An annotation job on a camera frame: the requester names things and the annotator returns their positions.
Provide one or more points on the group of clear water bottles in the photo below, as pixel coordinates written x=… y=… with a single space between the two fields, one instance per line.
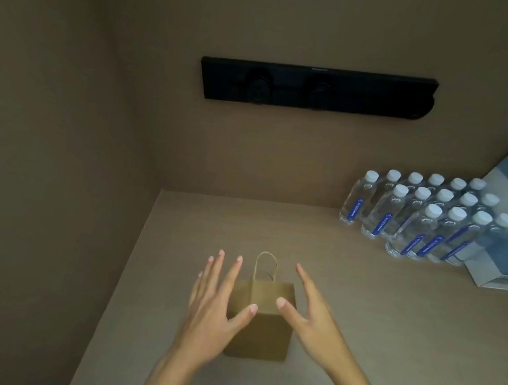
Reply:
x=423 y=221

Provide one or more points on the person's left middle finger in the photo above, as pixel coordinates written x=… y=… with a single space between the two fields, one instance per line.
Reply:
x=215 y=274

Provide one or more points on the black wall-mounted socket bar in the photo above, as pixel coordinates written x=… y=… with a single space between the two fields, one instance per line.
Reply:
x=319 y=88

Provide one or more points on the person's left little finger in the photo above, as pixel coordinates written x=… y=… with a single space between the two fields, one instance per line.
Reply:
x=195 y=290

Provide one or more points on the person's left thumb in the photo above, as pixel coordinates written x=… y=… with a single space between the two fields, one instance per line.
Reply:
x=242 y=316

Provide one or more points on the person's right thumb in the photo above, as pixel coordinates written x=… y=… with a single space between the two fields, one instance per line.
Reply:
x=290 y=315

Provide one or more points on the person's left forearm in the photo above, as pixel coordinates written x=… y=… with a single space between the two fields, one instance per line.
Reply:
x=173 y=378

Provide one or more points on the person's left hand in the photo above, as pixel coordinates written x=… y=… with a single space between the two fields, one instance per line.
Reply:
x=204 y=325

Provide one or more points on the person's right hand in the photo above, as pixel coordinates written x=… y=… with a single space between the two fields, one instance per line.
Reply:
x=317 y=330

